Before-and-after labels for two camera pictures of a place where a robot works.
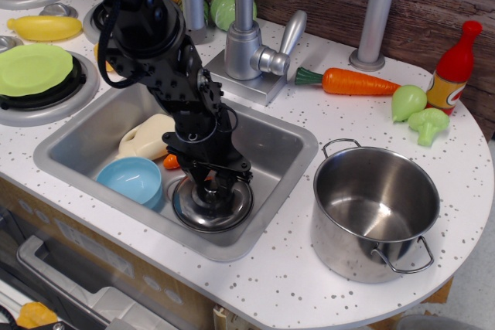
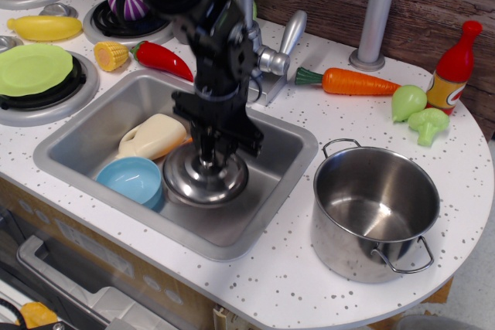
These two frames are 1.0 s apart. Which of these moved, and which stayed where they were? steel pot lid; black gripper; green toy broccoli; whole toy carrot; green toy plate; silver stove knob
Moved: steel pot lid; black gripper
Stayed: green toy broccoli; silver stove knob; whole toy carrot; green toy plate
